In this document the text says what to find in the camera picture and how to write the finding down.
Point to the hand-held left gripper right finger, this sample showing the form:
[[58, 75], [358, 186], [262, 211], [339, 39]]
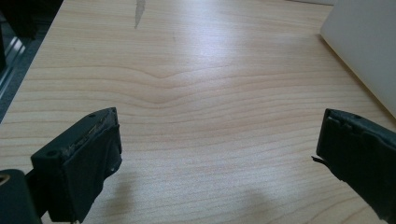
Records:
[[358, 152]]

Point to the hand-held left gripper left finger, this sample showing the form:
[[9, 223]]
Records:
[[81, 168]]

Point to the white box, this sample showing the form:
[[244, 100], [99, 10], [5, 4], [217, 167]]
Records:
[[367, 40]]

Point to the metal rail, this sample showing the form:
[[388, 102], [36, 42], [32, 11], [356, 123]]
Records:
[[9, 59]]

